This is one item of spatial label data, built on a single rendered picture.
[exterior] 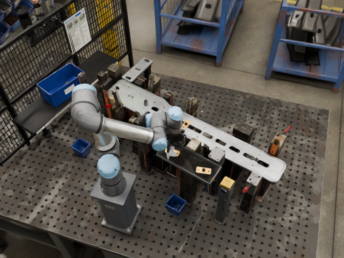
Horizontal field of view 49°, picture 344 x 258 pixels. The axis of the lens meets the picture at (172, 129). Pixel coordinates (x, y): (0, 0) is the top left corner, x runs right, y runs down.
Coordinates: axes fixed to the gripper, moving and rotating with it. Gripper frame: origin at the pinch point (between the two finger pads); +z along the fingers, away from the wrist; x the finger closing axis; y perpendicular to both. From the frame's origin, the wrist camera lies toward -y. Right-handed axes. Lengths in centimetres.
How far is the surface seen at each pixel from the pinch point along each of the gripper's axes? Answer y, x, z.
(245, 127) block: 32, 47, 16
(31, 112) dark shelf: -108, -1, 16
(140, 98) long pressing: -46, 44, 19
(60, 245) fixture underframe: -65, -56, 86
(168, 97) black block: -29, 54, 20
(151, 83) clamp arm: -43, 56, 14
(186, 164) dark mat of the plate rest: 10.9, -4.9, 2.7
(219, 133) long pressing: 17.2, 37.0, 18.7
